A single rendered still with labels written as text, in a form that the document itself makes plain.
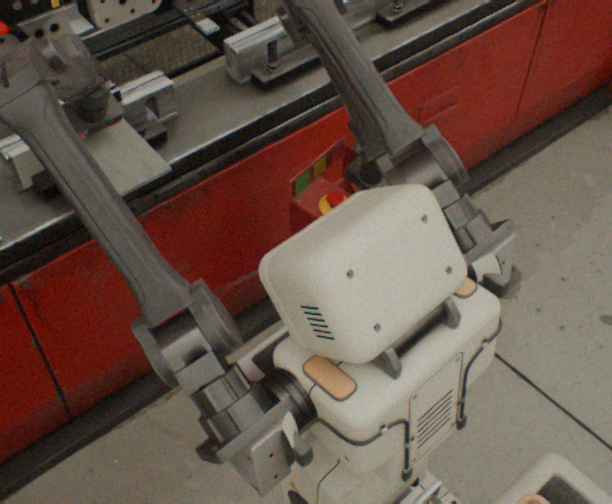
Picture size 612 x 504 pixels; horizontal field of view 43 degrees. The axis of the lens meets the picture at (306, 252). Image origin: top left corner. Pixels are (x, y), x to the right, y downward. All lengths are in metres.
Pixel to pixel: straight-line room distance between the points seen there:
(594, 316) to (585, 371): 0.22
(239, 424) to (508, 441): 1.51
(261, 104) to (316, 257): 1.01
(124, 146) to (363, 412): 0.85
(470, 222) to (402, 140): 0.16
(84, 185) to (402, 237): 0.37
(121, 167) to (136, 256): 0.63
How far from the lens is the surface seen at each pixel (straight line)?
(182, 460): 2.29
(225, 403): 0.95
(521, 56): 2.57
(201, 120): 1.82
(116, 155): 1.58
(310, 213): 1.74
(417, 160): 1.15
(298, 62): 1.92
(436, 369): 0.99
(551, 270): 2.75
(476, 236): 1.13
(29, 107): 0.93
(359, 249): 0.88
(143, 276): 0.94
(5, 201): 1.73
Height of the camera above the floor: 2.06
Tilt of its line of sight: 51 degrees down
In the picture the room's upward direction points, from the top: 1 degrees clockwise
